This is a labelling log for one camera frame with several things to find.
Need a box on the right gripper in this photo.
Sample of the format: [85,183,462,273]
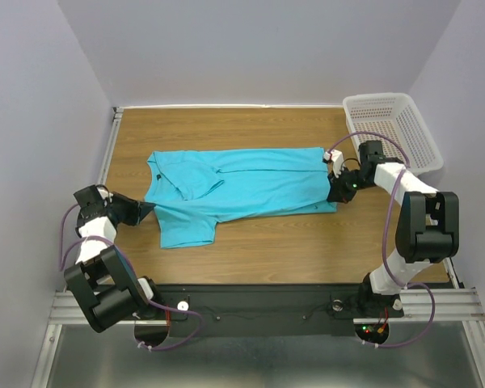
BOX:
[326,164,373,203]

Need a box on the turquoise t-shirt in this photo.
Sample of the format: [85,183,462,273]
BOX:
[145,147,337,249]

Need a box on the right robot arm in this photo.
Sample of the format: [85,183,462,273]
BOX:
[323,140,460,315]

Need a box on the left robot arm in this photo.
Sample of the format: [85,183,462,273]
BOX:
[64,185,164,333]

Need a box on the white plastic basket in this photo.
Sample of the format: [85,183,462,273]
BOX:
[343,92,444,175]

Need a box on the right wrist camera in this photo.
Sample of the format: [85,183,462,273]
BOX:
[323,150,344,178]

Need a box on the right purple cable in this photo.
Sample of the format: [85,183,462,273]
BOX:
[325,131,437,348]

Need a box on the left aluminium side rail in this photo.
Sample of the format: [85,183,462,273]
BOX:
[73,107,124,278]

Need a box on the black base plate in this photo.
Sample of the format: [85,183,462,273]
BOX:
[115,284,405,339]

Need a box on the aluminium frame rail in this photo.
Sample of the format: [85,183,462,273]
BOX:
[48,289,485,325]

